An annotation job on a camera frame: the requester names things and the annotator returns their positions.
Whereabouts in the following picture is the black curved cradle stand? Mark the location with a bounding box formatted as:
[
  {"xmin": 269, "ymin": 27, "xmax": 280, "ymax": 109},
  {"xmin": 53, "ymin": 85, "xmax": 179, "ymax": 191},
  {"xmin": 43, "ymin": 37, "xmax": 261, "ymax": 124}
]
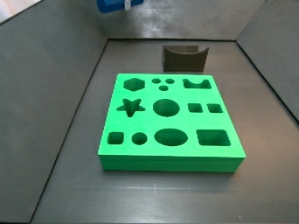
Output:
[{"xmin": 163, "ymin": 45, "xmax": 209, "ymax": 72}]

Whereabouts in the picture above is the blue hexagonal prism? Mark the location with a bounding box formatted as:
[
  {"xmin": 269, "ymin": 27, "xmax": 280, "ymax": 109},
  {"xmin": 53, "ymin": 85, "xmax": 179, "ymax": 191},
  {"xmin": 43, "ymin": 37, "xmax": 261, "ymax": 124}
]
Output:
[{"xmin": 97, "ymin": 0, "xmax": 144, "ymax": 13}]

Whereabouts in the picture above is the green shape-sorter foam block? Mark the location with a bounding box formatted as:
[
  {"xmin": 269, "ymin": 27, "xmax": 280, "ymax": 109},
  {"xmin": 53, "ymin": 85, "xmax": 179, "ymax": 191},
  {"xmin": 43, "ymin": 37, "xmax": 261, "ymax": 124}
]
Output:
[{"xmin": 97, "ymin": 73, "xmax": 245, "ymax": 172}]

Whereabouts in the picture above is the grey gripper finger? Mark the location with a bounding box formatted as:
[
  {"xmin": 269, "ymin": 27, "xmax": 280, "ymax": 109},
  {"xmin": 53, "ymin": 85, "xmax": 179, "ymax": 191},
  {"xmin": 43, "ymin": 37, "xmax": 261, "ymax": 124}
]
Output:
[{"xmin": 124, "ymin": 0, "xmax": 132, "ymax": 11}]

